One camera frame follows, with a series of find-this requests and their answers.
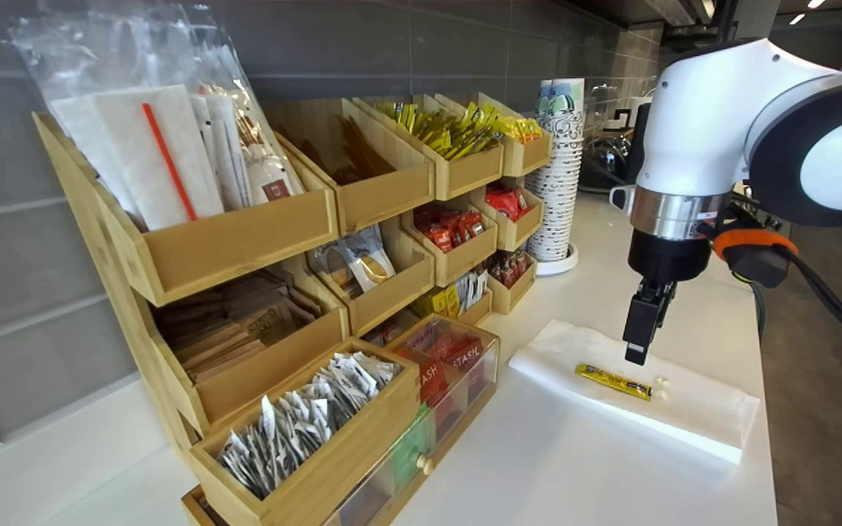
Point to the low bamboo bin red packets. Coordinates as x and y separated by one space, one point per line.
513 280

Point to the dark coffee machine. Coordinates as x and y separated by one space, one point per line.
615 142

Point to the bamboo bin of red packets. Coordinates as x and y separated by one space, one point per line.
466 254

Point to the yellow mayonnaise packet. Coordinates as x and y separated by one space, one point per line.
615 380

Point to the yellow sweetener packets pile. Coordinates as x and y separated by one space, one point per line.
439 131

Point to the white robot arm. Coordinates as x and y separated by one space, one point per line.
724 127

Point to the white paper towel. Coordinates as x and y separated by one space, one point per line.
693 418

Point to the bamboo bin yellow white packets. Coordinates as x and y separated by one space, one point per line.
466 301

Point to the clear acrylic tea box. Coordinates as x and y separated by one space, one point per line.
461 388

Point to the small bamboo bin red packets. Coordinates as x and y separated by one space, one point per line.
520 228

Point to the silver sachets pile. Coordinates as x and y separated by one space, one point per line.
304 418

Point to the pale mayonnaise blob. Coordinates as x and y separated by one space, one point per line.
662 387

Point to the bamboo bin of brown packets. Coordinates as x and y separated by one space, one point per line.
265 375

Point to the small bamboo bin yellow packets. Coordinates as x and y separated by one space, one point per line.
529 152

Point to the bamboo bin nearly empty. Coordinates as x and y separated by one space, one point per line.
380 190

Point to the clear bag with red straw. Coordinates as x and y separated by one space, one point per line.
137 134

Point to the bamboo bin of silver sachets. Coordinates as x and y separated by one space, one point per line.
335 478

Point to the bamboo bin of yellow packets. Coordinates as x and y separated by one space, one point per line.
468 169

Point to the brown packets pile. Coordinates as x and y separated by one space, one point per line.
227 321

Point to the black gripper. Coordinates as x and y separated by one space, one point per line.
668 261

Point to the bamboo bin with plastic bags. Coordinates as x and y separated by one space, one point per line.
235 244

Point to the green tea bags pile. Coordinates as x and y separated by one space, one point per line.
404 457

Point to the clear bag of wooden stirrers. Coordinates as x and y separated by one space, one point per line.
247 134

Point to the clear sachets pile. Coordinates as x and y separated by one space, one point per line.
357 258

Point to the patterned paper cup stack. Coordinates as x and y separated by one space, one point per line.
558 163

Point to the red tea bags pile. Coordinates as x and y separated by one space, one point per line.
446 359

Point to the bamboo bin of clear sachets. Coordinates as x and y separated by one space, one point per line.
392 292

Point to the red packets pile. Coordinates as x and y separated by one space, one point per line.
450 226

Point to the white round cup stack base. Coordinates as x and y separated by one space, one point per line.
554 261

